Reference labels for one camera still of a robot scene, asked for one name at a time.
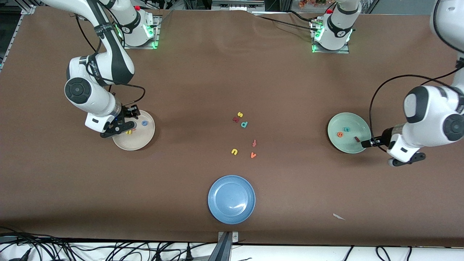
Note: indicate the brown table cover sheet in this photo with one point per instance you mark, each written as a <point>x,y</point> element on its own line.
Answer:
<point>72,174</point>

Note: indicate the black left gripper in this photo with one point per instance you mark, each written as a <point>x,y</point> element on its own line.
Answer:
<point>385,138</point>

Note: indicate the white paper scrap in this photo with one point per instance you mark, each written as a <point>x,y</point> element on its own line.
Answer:
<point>339,216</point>

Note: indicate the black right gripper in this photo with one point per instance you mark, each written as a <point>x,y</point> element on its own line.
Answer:
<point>127,112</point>

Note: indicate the orange foam letter f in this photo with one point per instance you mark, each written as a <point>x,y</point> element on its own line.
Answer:
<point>254,143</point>

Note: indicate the blue plate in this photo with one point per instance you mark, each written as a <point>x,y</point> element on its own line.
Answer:
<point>231,199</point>

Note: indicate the aluminium frame rail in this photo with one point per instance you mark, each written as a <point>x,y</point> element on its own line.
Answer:
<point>16,32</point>

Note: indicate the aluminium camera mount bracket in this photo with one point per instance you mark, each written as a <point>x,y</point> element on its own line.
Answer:
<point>226,250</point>

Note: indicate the yellow foam letter u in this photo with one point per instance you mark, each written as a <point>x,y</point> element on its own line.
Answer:
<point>235,152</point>

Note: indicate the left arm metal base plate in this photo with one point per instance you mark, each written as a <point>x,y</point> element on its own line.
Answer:
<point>331,52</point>

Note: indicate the green plate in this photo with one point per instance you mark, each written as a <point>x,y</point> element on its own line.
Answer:
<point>344,145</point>

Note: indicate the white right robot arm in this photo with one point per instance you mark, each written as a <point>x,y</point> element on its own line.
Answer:
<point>88,96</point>

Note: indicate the beige plate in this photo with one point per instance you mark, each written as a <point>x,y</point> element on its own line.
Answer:
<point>139,141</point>

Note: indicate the grey power strip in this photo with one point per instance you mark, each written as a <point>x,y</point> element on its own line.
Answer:
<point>235,5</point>

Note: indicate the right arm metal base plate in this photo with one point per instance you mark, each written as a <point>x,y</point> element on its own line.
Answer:
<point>137,47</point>

